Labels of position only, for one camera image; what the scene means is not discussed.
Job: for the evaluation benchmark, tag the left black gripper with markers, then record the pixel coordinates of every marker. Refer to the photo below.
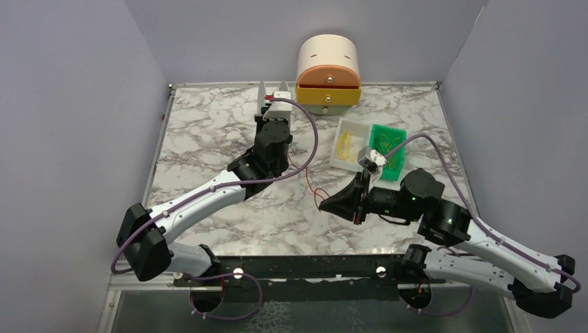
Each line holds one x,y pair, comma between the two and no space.
270,127

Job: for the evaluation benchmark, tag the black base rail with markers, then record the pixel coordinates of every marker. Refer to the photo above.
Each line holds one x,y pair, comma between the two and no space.
314,278

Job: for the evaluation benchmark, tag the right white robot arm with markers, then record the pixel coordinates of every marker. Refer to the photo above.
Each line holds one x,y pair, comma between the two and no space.
460,248

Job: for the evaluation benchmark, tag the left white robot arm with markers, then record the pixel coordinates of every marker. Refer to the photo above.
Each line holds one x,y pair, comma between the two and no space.
147,236

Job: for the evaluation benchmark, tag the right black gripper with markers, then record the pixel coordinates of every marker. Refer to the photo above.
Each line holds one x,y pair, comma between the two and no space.
361,200

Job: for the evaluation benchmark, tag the white plastic bin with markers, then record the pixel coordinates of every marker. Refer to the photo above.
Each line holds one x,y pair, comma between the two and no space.
351,136

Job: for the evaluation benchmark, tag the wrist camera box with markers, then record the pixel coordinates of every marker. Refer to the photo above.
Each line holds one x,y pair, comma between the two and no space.
371,160
276,110

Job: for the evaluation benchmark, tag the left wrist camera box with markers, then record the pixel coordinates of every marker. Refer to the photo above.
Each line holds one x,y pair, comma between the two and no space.
276,110

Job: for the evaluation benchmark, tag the cream mini drawer cabinet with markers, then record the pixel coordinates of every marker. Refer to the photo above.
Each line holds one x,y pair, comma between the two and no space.
328,79

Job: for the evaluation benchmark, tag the green plastic bin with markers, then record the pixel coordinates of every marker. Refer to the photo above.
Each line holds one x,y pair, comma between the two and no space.
385,139

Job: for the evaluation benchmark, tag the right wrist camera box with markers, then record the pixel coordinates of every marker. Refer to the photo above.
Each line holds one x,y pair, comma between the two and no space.
371,160

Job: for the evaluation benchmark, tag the aluminium table frame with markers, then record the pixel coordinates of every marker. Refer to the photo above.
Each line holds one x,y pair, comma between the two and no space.
204,126

